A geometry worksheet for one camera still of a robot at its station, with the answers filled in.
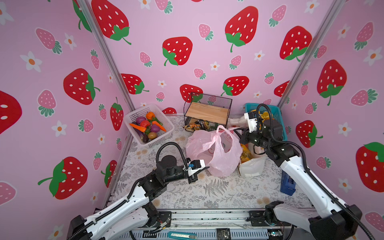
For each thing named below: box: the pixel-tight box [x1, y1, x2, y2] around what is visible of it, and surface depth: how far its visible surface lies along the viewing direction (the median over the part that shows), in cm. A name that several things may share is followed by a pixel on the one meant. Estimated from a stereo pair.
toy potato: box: [147, 131, 157, 140], surface depth 102 cm
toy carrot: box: [129, 123, 147, 133], surface depth 106 cm
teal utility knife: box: [167, 231, 198, 240], surface depth 71 cm
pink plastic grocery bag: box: [185, 125, 243, 178], surface depth 65 cm
